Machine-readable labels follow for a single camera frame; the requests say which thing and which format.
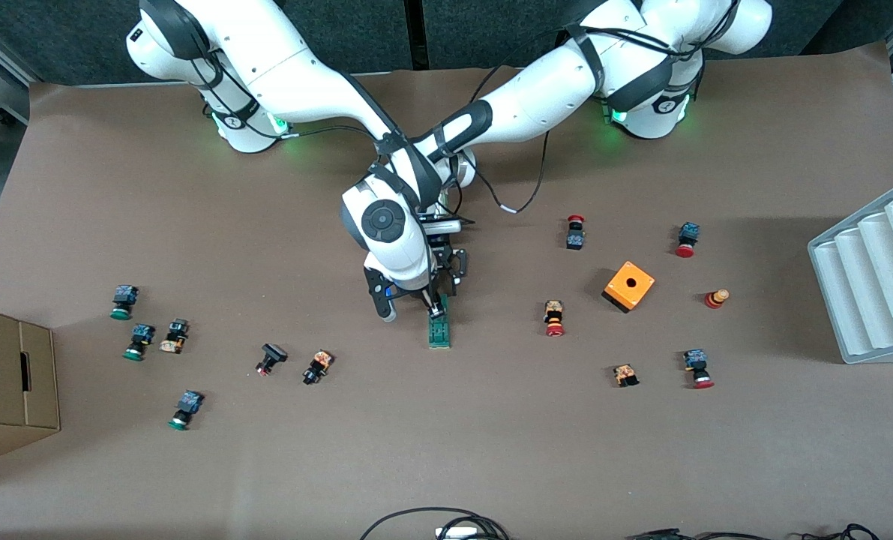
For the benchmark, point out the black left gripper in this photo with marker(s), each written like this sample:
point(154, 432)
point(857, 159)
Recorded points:
point(445, 253)

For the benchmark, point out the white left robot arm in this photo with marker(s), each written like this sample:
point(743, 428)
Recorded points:
point(536, 97)

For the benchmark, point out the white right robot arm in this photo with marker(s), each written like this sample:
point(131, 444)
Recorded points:
point(304, 82)

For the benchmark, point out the red mushroom button orange block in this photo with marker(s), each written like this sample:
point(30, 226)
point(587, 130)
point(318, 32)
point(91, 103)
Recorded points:
point(554, 318)

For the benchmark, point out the red button black block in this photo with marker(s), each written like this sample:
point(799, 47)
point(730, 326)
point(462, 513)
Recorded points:
point(575, 234)

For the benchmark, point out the black square push button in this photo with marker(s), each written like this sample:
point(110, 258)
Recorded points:
point(270, 358)

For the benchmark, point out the orange black contact block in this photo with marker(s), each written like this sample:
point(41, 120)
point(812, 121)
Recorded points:
point(625, 374)

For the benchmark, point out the red mushroom button blue block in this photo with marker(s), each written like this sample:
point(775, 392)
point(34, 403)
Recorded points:
point(697, 368)
point(687, 239)

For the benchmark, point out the red yellow button head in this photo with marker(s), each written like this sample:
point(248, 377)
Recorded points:
point(716, 298)

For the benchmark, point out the brown paper table cover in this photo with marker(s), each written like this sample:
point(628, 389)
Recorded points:
point(191, 225)

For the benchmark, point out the green push button blue block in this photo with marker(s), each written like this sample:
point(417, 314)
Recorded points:
point(185, 409)
point(139, 341)
point(122, 301)

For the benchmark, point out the grey ridged plastic tray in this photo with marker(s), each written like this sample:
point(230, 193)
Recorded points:
point(866, 285)

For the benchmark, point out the brown cardboard box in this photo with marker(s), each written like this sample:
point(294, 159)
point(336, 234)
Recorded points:
point(11, 382)

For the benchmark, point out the black selector switch orange block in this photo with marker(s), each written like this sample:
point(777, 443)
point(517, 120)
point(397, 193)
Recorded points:
point(317, 367)

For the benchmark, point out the orange button enclosure box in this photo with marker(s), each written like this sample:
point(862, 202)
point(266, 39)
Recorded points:
point(628, 286)

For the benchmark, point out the black switch with beige block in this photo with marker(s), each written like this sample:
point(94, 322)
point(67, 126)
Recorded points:
point(174, 336)

